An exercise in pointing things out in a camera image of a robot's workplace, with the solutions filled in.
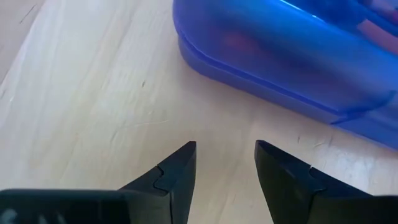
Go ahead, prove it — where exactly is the purple plastic supply box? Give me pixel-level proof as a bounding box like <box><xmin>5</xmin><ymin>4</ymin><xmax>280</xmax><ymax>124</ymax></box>
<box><xmin>172</xmin><ymin>0</ymin><xmax>398</xmax><ymax>151</ymax></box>

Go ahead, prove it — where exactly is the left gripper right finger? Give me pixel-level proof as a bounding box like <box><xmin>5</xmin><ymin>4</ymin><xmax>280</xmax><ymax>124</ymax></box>
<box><xmin>254</xmin><ymin>139</ymin><xmax>374</xmax><ymax>224</ymax></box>

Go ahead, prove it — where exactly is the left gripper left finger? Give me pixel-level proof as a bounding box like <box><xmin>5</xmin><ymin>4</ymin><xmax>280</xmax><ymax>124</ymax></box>
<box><xmin>118</xmin><ymin>141</ymin><xmax>198</xmax><ymax>224</ymax></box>

